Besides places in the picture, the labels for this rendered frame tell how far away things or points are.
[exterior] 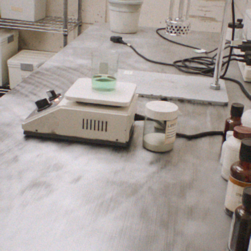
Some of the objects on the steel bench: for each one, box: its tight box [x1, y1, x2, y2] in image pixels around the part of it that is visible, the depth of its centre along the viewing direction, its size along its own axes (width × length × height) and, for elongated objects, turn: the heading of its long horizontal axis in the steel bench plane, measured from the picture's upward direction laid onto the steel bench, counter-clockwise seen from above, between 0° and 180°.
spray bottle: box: [233, 19, 245, 49], centre depth 166 cm, size 4×4×11 cm
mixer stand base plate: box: [117, 69, 229, 105], centre depth 118 cm, size 30×20×1 cm, turn 73°
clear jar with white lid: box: [142, 101, 178, 153], centre depth 83 cm, size 6×6×8 cm
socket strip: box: [233, 45, 251, 82], centre depth 145 cm, size 6×40×4 cm, turn 163°
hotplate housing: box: [22, 91, 144, 147], centre depth 88 cm, size 22×13×8 cm, turn 73°
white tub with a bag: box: [108, 0, 144, 34], centre depth 182 cm, size 14×14×21 cm
